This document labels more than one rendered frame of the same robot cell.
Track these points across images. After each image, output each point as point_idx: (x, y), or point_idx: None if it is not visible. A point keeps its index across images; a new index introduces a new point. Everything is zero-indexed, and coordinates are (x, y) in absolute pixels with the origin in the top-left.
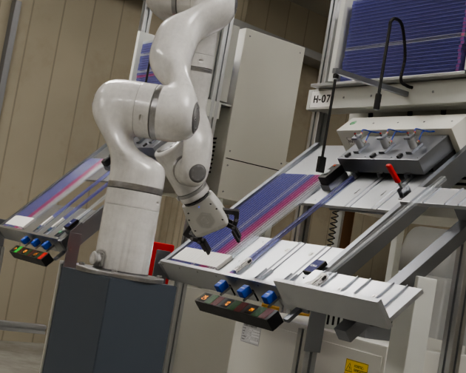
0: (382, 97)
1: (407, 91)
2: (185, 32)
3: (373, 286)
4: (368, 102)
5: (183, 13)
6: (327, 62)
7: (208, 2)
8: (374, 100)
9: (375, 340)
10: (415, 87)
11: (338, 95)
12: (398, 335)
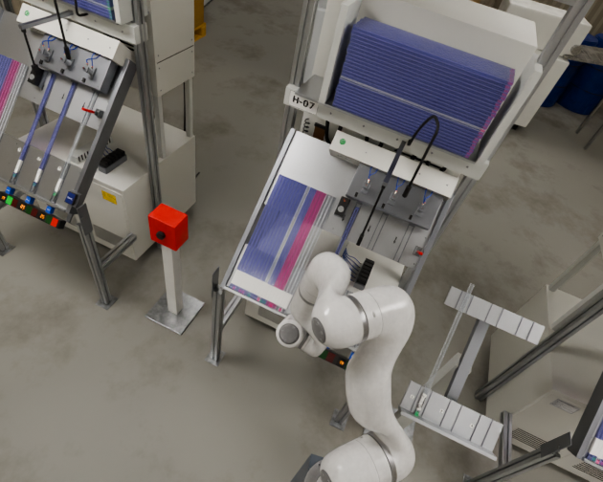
0: (375, 132)
1: (405, 141)
2: (390, 390)
3: (466, 413)
4: (360, 130)
5: (385, 374)
6: (302, 59)
7: (403, 345)
8: (405, 191)
9: (367, 288)
10: (413, 141)
11: (323, 108)
12: (445, 383)
